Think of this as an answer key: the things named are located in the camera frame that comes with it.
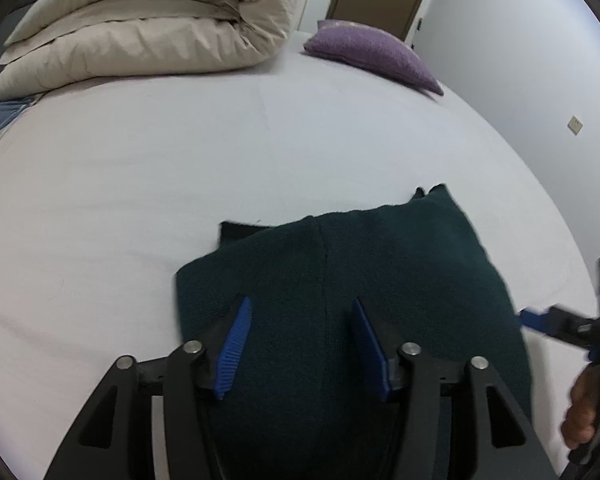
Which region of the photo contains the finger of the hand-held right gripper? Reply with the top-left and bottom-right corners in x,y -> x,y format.
517,305 -> 600,361

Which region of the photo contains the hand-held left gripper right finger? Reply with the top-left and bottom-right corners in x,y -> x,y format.
350,298 -> 561,480

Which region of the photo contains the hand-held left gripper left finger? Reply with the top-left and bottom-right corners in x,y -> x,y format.
42,296 -> 253,480

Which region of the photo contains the dark green knit sweater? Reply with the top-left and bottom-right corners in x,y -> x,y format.
175,184 -> 533,480

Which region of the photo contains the person's right hand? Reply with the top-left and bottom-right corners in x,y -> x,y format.
560,365 -> 600,451

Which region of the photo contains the bed with white sheet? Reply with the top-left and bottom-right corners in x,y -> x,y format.
0,30 -> 600,480

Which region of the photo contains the purple pillow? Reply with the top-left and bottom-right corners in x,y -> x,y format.
302,19 -> 445,97

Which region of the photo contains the beige folded duvet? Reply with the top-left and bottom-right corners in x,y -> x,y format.
0,0 -> 303,106

